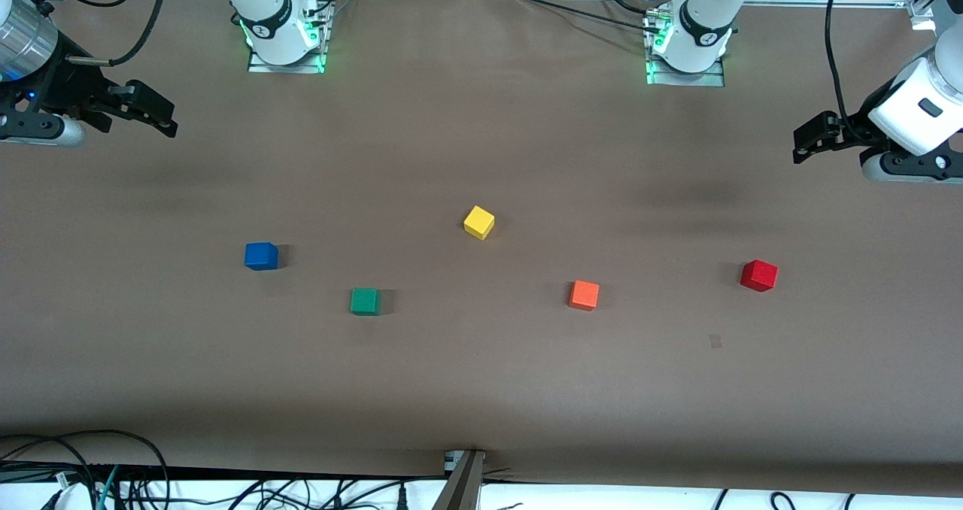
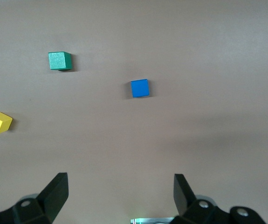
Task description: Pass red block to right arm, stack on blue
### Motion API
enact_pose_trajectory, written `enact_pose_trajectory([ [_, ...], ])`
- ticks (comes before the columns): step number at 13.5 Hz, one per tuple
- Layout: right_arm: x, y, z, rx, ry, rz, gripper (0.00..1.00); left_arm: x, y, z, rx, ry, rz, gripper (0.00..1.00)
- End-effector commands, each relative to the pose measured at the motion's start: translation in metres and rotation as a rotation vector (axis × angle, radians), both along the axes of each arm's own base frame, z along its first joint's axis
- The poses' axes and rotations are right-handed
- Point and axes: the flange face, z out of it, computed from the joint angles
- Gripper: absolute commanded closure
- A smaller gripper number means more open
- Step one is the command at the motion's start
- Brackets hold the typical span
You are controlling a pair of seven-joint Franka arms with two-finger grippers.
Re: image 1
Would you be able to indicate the red wooden block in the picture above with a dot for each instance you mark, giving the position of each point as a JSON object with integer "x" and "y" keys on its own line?
{"x": 758, "y": 275}

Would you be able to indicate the small metal bracket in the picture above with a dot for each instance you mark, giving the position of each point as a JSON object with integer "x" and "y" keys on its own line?
{"x": 451, "y": 461}

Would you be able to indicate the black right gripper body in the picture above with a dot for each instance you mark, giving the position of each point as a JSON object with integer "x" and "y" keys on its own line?
{"x": 62, "y": 89}

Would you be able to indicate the orange wooden block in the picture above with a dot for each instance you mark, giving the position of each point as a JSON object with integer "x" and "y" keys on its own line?
{"x": 584, "y": 295}

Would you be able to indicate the white lower shelf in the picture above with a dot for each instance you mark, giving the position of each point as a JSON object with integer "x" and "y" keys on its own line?
{"x": 639, "y": 499}

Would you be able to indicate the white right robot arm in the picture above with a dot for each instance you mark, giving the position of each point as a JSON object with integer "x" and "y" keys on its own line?
{"x": 271, "y": 28}

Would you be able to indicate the green wooden block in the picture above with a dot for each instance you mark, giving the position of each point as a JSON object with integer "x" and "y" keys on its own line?
{"x": 364, "y": 302}

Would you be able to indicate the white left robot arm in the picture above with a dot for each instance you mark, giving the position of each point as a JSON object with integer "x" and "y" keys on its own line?
{"x": 700, "y": 28}

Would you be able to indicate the metal corner bracket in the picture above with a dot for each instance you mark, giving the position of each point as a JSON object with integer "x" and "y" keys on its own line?
{"x": 921, "y": 12}

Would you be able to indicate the aluminium profile bar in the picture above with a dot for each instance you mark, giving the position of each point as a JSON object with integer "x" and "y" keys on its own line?
{"x": 460, "y": 487}

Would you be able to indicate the brown paper table cover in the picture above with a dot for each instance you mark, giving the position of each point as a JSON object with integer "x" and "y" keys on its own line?
{"x": 481, "y": 382}

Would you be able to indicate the yellow wooden block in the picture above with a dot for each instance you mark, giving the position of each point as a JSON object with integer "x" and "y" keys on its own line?
{"x": 478, "y": 222}

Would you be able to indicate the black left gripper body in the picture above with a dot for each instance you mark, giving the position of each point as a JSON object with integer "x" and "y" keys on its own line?
{"x": 856, "y": 123}

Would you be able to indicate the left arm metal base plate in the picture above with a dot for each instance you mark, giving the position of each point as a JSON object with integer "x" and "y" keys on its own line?
{"x": 707, "y": 81}

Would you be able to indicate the blue wooden block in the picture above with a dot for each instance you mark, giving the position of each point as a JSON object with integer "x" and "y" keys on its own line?
{"x": 260, "y": 256}

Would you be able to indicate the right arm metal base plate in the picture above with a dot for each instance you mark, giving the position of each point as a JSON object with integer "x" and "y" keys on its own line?
{"x": 259, "y": 67}

